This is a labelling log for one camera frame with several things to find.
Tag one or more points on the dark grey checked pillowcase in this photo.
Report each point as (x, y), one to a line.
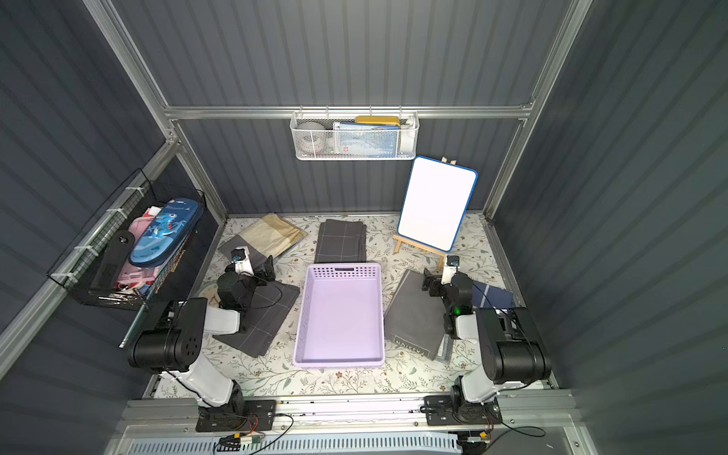
(341, 242)
(269, 307)

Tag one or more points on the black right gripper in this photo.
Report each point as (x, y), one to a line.
(434, 282)

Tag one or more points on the blue white packet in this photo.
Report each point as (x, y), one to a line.
(359, 140)

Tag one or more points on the purple plastic basket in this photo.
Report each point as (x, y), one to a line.
(342, 318)

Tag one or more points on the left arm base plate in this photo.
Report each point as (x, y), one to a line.
(256, 415)

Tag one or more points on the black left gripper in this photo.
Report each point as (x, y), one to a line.
(260, 268)

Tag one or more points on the white wire wall basket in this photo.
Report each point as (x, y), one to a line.
(409, 131)

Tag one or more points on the pink pouch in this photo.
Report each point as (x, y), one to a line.
(132, 276)

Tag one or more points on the beige grey folded pillowcase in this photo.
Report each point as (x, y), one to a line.
(269, 236)

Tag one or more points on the plain grey pillowcase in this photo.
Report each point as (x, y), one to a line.
(414, 320)

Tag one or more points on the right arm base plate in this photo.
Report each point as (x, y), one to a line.
(443, 410)

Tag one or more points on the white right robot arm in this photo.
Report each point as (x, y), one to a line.
(513, 356)

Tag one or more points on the navy blue folded pillowcase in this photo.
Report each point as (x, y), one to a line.
(487, 296)

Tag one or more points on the blue framed whiteboard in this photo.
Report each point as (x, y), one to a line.
(435, 202)

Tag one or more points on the dark grey checked pillowcase back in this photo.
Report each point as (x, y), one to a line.
(341, 242)

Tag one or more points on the blue shark pencil case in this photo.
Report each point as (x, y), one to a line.
(166, 233)

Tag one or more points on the black handle tool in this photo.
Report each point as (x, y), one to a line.
(115, 256)

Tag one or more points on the black wire wall basket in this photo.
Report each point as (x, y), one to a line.
(76, 272)

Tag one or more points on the green round clock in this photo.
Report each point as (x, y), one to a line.
(210, 293)

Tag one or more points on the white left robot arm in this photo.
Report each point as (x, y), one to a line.
(171, 341)

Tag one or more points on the yellow box in basket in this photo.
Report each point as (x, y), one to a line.
(390, 121)

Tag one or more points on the white tape roll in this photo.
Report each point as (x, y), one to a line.
(310, 138)

